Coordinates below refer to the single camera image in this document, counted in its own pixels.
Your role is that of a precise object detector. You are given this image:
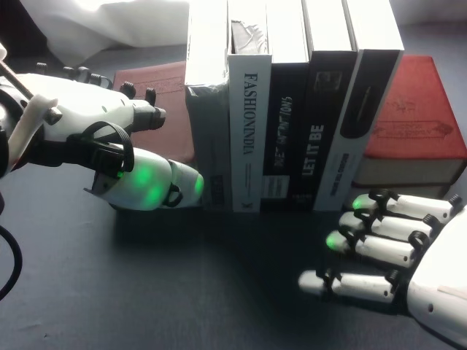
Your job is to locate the black cable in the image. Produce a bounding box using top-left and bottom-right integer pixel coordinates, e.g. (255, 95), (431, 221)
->
(0, 189), (23, 300)

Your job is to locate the white cloth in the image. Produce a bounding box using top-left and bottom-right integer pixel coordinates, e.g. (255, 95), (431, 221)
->
(31, 0), (194, 66)

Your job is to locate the black LET IT BE book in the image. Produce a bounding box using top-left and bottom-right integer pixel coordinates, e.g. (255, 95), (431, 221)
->
(286, 0), (359, 211)

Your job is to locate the white FASHIONINDIA book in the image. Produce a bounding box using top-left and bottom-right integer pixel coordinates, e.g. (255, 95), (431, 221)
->
(225, 0), (274, 214)

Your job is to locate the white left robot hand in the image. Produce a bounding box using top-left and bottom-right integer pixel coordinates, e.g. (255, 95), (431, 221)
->
(14, 61), (206, 213)

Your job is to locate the red embossed cover book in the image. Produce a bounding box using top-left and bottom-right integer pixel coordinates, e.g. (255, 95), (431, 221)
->
(350, 54), (467, 201)

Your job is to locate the white and black AROUND THE WORLD book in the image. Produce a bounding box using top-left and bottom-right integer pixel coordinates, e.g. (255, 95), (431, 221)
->
(312, 0), (406, 212)

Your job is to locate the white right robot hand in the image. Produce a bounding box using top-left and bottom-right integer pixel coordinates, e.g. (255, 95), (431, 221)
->
(297, 188), (467, 349)

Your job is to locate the grey table cloth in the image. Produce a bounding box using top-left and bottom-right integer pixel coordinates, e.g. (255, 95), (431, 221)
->
(0, 43), (467, 350)

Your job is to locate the grey plastic-wrapped book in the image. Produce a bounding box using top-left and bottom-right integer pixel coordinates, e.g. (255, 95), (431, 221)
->
(183, 0), (234, 211)

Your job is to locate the pink embossed cover book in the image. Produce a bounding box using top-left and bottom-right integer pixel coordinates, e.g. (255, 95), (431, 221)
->
(112, 60), (196, 164)

